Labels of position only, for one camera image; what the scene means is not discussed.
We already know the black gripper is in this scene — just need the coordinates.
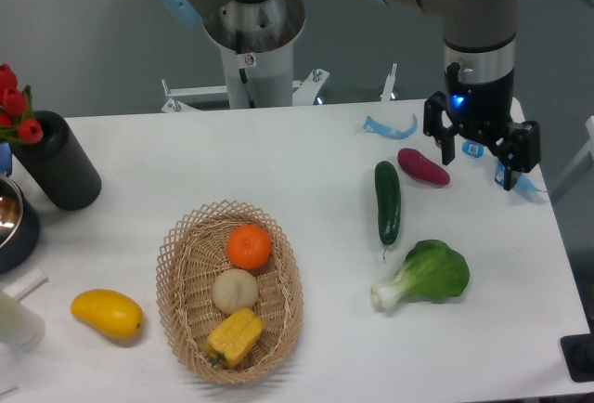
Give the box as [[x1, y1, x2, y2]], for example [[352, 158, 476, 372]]
[[423, 62, 541, 190]]

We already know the yellow bell pepper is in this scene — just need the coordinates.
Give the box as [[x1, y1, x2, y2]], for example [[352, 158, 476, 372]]
[[205, 308, 264, 369]]

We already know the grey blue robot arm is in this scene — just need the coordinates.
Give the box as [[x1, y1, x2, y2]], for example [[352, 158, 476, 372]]
[[161, 0, 540, 189]]

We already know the woven wicker basket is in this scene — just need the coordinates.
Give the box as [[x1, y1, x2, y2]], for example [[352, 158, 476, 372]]
[[156, 201, 303, 384]]

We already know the round blue sticker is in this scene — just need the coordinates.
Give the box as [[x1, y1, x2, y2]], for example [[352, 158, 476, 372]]
[[462, 140, 484, 159]]

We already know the purple sweet potato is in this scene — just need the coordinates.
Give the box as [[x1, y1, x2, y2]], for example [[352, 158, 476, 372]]
[[397, 148, 450, 187]]

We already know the crumpled blue ribbon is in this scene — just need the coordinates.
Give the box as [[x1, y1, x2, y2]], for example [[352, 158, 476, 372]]
[[494, 162, 546, 193]]

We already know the curved blue tape strip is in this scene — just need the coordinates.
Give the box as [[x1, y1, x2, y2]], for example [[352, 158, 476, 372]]
[[362, 114, 419, 140]]

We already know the dark green cucumber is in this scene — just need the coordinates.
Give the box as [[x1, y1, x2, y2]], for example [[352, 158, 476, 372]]
[[374, 161, 402, 257]]

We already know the green bok choy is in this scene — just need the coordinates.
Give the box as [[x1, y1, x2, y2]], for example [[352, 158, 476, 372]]
[[370, 240, 471, 310]]

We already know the black device at edge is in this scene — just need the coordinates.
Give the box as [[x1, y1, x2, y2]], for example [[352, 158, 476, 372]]
[[561, 333, 593, 383]]

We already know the orange fruit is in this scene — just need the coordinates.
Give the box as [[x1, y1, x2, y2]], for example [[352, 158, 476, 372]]
[[226, 225, 272, 269]]

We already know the white steamed bun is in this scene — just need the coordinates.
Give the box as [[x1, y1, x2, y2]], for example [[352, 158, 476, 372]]
[[212, 268, 259, 315]]

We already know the yellow mango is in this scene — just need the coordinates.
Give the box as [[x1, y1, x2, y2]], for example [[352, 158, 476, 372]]
[[71, 289, 143, 339]]

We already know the black cylindrical vase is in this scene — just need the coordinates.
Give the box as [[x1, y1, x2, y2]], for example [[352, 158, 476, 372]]
[[10, 110, 102, 211]]

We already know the red tulip bouquet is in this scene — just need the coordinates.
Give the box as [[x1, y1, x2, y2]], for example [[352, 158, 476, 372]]
[[1, 63, 44, 145]]

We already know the white paper box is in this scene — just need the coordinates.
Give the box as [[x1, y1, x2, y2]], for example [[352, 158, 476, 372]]
[[3, 267, 48, 302]]

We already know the black metal pot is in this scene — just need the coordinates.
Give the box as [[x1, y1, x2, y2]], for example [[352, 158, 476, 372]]
[[1, 175, 41, 274]]

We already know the white plastic bottle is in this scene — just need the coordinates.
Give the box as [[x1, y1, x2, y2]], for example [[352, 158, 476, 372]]
[[1, 292, 45, 352]]

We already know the white metal base frame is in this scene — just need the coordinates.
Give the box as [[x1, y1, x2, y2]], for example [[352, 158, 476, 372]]
[[161, 62, 398, 112]]

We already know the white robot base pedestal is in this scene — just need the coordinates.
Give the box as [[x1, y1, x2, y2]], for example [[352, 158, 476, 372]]
[[204, 0, 305, 110]]

